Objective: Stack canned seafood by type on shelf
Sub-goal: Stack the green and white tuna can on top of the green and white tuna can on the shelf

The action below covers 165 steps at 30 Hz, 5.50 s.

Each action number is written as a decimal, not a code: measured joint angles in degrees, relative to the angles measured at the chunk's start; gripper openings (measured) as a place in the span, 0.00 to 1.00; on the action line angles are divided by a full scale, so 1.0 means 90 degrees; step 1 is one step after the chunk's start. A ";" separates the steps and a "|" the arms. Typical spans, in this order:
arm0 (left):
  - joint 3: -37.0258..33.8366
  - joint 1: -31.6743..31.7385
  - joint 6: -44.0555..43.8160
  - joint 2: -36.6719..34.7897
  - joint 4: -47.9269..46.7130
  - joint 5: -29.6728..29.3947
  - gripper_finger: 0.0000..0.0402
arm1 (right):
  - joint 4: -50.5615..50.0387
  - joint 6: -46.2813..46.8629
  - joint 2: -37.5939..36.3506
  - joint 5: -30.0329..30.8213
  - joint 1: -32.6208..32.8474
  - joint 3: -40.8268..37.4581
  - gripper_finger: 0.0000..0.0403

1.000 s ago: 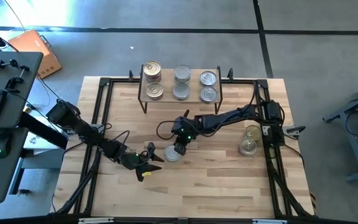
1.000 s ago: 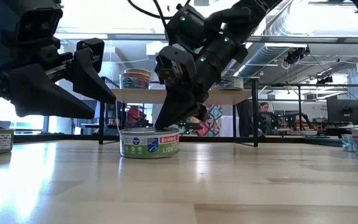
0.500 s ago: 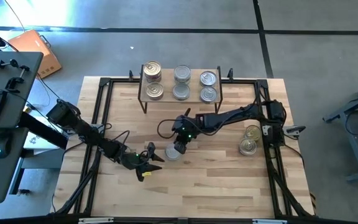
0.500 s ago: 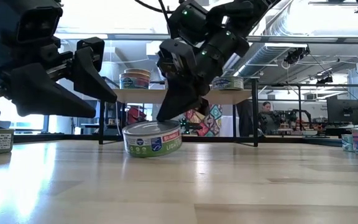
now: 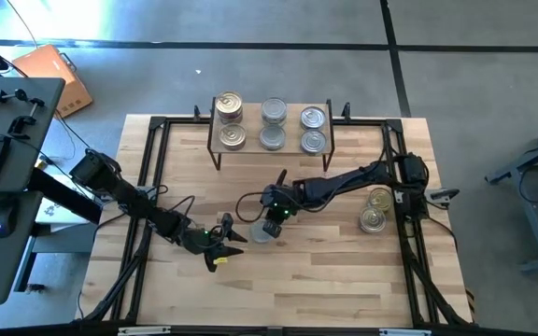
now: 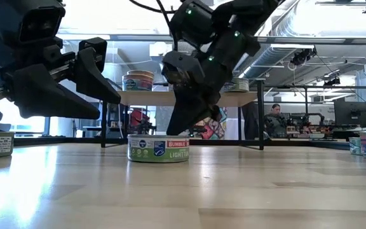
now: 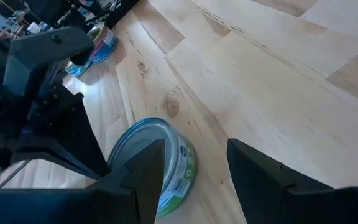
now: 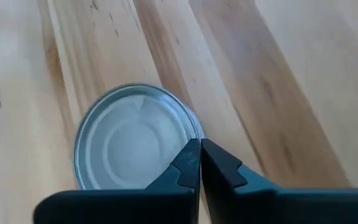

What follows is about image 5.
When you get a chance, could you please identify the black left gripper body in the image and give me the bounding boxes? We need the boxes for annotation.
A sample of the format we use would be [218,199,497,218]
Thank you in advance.
[179,226,227,273]

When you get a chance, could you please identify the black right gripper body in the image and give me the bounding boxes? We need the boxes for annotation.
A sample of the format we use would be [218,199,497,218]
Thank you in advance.
[260,184,301,220]

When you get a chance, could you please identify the silver pull-tab tuna can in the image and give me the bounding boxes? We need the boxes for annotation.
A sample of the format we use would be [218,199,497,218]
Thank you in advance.
[299,129,328,156]
[299,105,328,132]

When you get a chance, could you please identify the wooden shelf black metal legs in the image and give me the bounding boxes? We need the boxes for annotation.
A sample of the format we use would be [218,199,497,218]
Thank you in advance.
[206,96,336,173]

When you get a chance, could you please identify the white printed paper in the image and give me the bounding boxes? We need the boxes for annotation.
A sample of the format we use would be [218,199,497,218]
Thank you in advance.
[34,186,104,227]

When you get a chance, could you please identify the black computer mouse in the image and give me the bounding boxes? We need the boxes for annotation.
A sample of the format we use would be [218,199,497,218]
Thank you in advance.
[0,198,19,240]

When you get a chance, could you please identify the orange case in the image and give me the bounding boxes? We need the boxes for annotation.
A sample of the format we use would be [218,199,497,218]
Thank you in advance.
[11,42,94,119]

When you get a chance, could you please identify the blue-grey metal stand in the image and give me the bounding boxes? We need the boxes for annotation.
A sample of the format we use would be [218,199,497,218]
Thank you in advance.
[483,117,538,275]

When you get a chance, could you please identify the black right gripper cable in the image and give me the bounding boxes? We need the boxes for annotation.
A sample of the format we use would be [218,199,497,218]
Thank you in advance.
[234,190,270,224]

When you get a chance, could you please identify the silver table bracket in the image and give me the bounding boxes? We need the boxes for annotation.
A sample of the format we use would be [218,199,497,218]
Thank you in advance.
[378,328,432,336]
[117,325,172,336]

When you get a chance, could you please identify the black aluminium table frame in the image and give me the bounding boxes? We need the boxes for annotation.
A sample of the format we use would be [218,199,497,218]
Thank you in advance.
[76,114,474,330]

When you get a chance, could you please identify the grey arm base bracket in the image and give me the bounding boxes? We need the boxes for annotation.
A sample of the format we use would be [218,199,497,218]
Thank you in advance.
[430,187,461,206]

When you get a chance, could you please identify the orange floor cable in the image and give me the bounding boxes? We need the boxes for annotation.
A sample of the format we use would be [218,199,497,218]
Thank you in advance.
[6,0,39,48]

